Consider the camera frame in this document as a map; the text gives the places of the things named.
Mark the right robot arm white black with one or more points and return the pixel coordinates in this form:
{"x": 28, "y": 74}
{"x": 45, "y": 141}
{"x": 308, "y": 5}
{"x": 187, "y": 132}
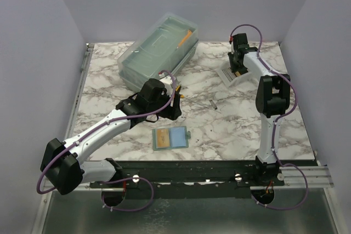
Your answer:
{"x": 272, "y": 101}

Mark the stack of cards in tray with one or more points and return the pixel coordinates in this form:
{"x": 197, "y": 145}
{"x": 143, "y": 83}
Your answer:
{"x": 227, "y": 75}

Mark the green leather card holder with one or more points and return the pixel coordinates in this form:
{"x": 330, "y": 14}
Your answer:
{"x": 179, "y": 138}

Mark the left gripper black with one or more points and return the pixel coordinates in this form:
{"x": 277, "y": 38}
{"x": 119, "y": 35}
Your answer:
{"x": 173, "y": 113}

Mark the black front mounting rail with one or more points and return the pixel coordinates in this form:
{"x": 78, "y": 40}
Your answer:
{"x": 201, "y": 179}

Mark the small metal clip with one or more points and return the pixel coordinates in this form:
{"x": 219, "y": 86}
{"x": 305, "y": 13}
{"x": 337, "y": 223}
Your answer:
{"x": 213, "y": 105}

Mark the yellow black small screwdriver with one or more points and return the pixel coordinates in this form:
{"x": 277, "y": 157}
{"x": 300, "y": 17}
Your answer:
{"x": 178, "y": 89}

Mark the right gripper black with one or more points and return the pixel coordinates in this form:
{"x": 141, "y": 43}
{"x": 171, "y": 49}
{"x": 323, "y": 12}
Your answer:
{"x": 234, "y": 68}

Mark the white card tray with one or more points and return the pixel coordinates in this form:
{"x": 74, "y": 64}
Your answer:
{"x": 246, "y": 77}

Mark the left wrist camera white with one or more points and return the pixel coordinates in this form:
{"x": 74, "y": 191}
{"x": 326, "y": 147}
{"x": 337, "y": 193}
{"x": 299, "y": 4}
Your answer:
{"x": 166, "y": 80}

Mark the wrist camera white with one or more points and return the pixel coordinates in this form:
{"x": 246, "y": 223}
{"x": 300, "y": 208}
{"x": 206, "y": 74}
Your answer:
{"x": 233, "y": 44}
{"x": 166, "y": 80}

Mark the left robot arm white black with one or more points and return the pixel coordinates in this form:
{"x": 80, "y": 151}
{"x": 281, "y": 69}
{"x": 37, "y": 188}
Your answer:
{"x": 63, "y": 161}

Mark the gold card in holder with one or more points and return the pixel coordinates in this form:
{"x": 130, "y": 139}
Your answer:
{"x": 162, "y": 138}

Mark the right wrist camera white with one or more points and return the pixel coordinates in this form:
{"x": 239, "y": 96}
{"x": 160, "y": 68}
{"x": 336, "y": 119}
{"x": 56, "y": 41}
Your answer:
{"x": 233, "y": 44}

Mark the clear plastic storage box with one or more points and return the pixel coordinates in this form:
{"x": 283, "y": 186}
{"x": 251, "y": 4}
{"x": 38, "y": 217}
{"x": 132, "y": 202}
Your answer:
{"x": 156, "y": 50}

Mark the orange tool inside box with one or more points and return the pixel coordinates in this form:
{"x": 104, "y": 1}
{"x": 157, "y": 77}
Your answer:
{"x": 185, "y": 38}

